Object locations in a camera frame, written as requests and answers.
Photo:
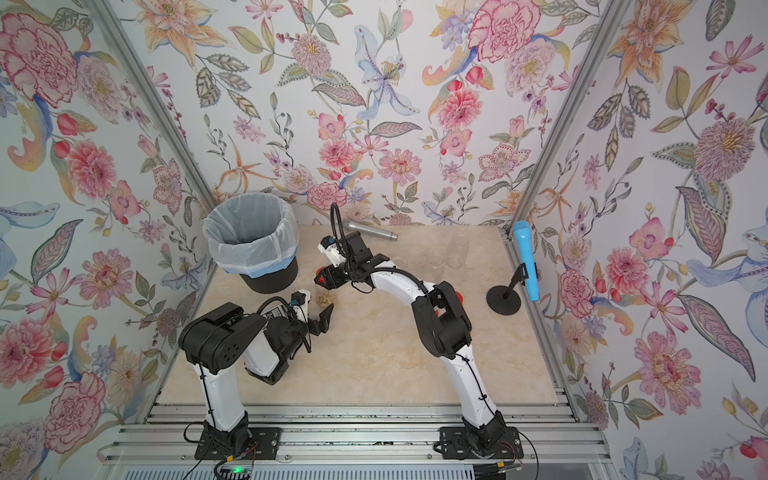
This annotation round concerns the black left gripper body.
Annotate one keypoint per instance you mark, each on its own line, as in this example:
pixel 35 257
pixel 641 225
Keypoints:
pixel 313 324

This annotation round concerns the silver microphone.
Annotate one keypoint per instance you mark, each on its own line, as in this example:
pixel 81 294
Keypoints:
pixel 370 230

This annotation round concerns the black bin with white liner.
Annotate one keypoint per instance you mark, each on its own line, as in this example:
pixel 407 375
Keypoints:
pixel 255 236

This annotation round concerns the blue microphone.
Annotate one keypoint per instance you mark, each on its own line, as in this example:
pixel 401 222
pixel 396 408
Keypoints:
pixel 523 235

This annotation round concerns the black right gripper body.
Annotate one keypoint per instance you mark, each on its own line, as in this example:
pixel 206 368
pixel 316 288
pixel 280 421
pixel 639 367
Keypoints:
pixel 335 276

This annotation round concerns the aluminium corner post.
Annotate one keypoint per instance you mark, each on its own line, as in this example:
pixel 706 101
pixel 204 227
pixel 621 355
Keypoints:
pixel 606 29
pixel 115 35

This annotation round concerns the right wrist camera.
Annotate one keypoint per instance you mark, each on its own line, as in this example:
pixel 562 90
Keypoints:
pixel 333 250

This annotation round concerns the aluminium corner post left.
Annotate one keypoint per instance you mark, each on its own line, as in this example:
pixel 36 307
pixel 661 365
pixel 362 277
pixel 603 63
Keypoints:
pixel 115 35

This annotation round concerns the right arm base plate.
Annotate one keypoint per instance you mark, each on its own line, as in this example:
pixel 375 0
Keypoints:
pixel 462 443

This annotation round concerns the aluminium corner post right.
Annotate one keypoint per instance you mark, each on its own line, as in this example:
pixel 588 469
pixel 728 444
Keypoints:
pixel 606 29

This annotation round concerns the black microphone stand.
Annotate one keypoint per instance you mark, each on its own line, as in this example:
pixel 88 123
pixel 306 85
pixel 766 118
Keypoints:
pixel 505 300

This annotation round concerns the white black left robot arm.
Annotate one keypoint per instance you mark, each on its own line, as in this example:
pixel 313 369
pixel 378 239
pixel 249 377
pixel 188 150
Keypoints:
pixel 262 342

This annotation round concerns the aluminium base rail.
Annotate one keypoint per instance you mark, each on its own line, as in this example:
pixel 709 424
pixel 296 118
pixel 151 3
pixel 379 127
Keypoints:
pixel 551 434

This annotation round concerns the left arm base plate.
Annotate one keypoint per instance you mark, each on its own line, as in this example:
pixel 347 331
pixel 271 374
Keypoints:
pixel 249 443

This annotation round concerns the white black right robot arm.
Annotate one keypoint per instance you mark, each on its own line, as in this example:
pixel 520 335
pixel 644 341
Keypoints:
pixel 442 323

